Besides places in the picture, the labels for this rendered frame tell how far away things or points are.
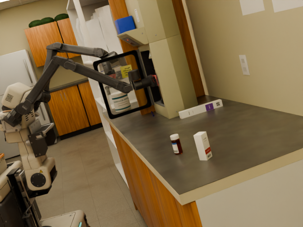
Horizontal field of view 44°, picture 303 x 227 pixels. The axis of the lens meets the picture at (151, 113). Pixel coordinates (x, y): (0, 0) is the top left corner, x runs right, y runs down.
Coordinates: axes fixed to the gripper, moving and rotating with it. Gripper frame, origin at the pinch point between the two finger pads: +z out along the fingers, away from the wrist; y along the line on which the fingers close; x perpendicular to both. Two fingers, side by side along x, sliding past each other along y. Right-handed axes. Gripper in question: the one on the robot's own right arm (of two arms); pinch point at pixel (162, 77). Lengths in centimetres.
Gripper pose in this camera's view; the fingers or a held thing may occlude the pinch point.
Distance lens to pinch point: 238.7
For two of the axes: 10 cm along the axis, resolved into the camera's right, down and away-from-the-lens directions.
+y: -2.5, -1.3, 9.6
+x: 2.7, 9.4, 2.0
